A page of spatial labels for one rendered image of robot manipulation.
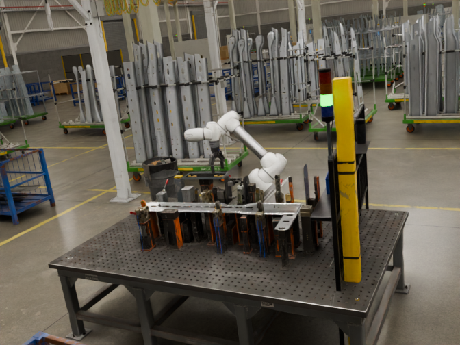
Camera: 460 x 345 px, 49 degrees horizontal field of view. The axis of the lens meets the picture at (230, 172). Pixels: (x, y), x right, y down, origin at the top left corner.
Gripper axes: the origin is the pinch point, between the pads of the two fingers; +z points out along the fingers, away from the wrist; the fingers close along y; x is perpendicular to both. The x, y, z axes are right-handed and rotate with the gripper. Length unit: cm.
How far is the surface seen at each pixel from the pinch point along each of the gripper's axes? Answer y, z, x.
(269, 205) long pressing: 14, 21, 57
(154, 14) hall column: -528, -162, -536
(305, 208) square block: 24, 15, 94
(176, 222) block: 55, 28, -5
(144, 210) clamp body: 63, 17, -30
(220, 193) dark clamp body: 14.4, 15.3, 11.2
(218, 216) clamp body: 47, 21, 32
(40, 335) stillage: 205, 26, 32
